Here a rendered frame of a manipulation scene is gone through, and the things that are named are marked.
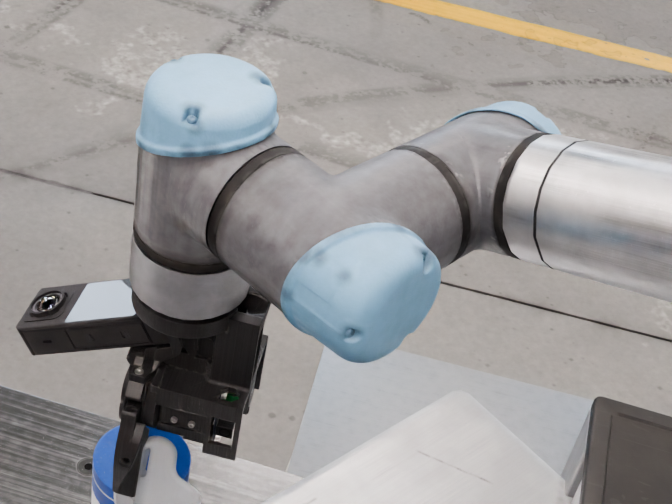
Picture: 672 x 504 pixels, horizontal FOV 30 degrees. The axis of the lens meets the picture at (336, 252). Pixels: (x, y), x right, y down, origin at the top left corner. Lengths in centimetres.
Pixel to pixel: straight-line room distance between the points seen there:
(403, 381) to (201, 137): 64
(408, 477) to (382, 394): 91
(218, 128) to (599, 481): 39
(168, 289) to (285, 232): 12
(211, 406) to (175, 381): 3
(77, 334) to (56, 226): 182
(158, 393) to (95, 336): 6
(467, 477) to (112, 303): 50
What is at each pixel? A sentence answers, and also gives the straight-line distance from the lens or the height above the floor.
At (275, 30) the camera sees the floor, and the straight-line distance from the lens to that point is 334.
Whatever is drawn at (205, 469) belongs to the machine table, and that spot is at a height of 83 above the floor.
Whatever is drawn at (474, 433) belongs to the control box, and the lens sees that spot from 36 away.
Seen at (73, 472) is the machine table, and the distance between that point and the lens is 116.
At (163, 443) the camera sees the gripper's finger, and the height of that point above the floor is 108.
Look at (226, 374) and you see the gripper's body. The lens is 81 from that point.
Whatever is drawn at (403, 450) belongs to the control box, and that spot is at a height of 147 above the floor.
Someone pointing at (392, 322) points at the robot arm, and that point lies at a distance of 65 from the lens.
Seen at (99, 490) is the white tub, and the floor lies 101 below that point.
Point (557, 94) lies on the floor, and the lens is 335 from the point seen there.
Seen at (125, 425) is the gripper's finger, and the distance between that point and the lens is 83.
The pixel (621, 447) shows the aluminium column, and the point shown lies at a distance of 34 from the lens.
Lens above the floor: 174
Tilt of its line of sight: 41 degrees down
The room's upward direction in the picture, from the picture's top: 12 degrees clockwise
